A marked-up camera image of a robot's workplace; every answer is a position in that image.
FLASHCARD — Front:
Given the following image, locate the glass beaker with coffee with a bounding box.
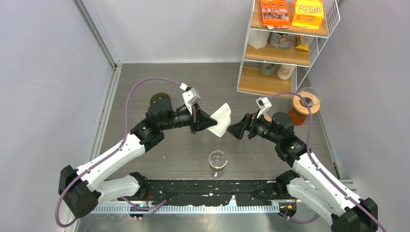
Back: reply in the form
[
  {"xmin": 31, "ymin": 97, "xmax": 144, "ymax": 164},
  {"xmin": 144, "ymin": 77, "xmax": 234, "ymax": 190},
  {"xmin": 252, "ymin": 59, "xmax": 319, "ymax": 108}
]
[{"xmin": 208, "ymin": 150, "xmax": 229, "ymax": 178}]

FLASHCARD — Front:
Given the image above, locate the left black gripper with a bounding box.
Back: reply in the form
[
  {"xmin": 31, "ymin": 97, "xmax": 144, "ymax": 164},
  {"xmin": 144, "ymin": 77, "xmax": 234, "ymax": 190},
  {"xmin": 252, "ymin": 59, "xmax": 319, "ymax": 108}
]
[{"xmin": 160, "ymin": 102, "xmax": 217, "ymax": 134}]

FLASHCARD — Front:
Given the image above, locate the yellow snack packet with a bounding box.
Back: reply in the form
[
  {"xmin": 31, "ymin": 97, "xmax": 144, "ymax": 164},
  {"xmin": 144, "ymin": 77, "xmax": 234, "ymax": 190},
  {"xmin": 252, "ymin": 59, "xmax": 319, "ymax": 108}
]
[{"xmin": 295, "ymin": 35, "xmax": 310, "ymax": 52}]

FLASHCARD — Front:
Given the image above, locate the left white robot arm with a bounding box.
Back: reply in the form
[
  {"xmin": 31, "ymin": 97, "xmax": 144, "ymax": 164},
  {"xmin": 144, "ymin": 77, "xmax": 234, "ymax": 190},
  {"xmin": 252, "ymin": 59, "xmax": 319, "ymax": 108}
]
[{"xmin": 58, "ymin": 93, "xmax": 231, "ymax": 219}]

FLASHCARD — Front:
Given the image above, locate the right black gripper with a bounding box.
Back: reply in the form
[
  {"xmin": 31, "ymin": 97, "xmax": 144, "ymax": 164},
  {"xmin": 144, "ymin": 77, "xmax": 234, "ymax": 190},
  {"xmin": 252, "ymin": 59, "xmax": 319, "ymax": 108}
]
[{"xmin": 226, "ymin": 110, "xmax": 281, "ymax": 145}]

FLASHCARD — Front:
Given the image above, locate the dark green glass dripper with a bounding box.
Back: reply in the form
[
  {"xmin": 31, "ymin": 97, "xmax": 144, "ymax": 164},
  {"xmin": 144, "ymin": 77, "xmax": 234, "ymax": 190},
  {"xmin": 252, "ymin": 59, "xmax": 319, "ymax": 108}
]
[{"xmin": 149, "ymin": 92, "xmax": 171, "ymax": 106}]

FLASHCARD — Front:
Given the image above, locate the brown paper coffee filter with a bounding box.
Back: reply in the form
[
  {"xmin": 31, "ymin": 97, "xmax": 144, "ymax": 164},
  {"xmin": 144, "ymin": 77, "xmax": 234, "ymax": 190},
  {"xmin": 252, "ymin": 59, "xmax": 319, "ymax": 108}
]
[{"xmin": 264, "ymin": 114, "xmax": 272, "ymax": 123}]

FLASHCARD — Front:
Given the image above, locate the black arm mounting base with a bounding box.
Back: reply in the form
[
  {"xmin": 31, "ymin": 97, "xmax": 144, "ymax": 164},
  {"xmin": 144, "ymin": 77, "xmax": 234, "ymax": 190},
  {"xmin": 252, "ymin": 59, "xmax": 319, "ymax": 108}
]
[{"xmin": 126, "ymin": 179, "xmax": 297, "ymax": 206}]

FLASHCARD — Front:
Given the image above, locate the clear glass dripper cone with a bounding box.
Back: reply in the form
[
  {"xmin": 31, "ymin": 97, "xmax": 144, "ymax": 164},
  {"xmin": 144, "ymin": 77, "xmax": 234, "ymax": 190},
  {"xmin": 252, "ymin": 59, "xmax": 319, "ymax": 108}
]
[{"xmin": 299, "ymin": 87, "xmax": 322, "ymax": 107}]

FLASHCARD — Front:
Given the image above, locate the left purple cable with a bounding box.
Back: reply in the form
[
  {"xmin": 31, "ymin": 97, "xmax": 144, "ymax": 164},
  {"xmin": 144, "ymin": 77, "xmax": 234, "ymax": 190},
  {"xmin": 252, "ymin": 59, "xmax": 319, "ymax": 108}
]
[{"xmin": 55, "ymin": 77, "xmax": 188, "ymax": 228}]

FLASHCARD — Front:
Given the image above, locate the grey green cup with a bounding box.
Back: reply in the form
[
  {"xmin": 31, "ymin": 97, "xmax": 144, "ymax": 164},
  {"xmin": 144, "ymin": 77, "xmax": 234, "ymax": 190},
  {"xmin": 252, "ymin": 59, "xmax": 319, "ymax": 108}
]
[{"xmin": 259, "ymin": 63, "xmax": 276, "ymax": 76}]

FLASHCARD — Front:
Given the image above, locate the orange glass carafe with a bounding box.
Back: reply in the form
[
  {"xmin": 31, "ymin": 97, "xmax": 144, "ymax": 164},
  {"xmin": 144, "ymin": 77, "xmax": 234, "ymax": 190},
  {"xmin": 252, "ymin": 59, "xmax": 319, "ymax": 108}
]
[{"xmin": 288, "ymin": 109, "xmax": 307, "ymax": 126}]

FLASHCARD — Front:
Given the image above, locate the yellow scrub daddy box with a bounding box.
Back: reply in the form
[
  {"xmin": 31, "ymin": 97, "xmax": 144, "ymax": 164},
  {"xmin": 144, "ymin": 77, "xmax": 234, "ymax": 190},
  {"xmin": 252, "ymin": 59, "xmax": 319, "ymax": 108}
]
[{"xmin": 291, "ymin": 0, "xmax": 324, "ymax": 30}]

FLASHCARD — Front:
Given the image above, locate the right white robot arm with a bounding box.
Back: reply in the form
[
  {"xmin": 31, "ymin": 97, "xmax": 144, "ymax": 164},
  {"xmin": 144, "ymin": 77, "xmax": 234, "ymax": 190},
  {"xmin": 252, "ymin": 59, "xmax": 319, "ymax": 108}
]
[{"xmin": 227, "ymin": 112, "xmax": 379, "ymax": 232}]

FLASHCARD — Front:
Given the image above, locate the white printed cup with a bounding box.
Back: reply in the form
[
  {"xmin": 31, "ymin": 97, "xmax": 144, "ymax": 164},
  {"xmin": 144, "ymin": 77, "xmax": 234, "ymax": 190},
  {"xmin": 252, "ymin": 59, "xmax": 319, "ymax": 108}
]
[{"xmin": 277, "ymin": 64, "xmax": 296, "ymax": 80}]

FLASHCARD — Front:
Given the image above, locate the wooden ring dripper holder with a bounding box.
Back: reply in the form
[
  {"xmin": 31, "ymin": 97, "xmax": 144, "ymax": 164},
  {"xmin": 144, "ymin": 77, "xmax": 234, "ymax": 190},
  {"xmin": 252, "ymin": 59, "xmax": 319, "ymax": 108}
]
[{"xmin": 292, "ymin": 93, "xmax": 321, "ymax": 115}]

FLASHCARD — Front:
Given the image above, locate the white wire wooden shelf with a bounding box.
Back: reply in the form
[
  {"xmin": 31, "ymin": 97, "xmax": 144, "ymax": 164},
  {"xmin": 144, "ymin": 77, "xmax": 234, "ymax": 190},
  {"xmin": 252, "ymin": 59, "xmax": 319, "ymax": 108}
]
[{"xmin": 236, "ymin": 0, "xmax": 340, "ymax": 96}]

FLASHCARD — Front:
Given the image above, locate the grey printed mug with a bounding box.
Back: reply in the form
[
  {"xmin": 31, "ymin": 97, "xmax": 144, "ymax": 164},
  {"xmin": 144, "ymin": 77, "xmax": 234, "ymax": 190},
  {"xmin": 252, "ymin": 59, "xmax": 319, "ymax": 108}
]
[{"xmin": 269, "ymin": 32, "xmax": 295, "ymax": 50}]

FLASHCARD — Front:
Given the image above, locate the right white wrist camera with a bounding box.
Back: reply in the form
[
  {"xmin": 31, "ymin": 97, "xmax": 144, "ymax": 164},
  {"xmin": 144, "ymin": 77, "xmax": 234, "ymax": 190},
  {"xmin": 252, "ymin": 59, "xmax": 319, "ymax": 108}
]
[{"xmin": 256, "ymin": 97, "xmax": 272, "ymax": 118}]

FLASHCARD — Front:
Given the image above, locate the white paper coffee filter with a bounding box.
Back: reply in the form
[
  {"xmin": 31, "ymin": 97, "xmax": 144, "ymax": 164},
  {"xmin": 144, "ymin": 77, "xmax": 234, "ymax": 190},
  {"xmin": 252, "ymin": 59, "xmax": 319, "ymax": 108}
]
[{"xmin": 207, "ymin": 103, "xmax": 232, "ymax": 137}]

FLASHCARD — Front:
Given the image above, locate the orange snack box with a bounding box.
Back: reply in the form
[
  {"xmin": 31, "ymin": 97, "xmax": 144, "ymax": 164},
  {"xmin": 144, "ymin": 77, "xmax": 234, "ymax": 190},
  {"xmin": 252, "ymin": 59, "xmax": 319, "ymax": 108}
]
[{"xmin": 260, "ymin": 0, "xmax": 291, "ymax": 29}]

